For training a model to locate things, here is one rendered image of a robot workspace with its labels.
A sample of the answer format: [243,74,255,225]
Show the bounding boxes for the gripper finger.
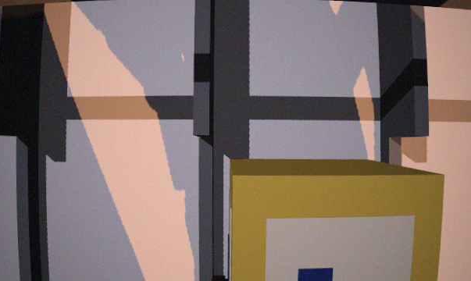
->
[212,276,228,281]

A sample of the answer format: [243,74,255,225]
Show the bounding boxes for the yellow butter carton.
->
[228,158,444,281]

